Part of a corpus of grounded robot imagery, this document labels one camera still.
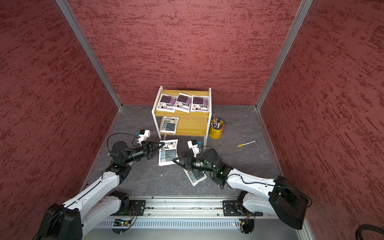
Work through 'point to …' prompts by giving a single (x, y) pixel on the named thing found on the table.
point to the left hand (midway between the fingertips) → (164, 147)
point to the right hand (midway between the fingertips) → (173, 165)
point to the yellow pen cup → (216, 128)
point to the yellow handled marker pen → (240, 145)
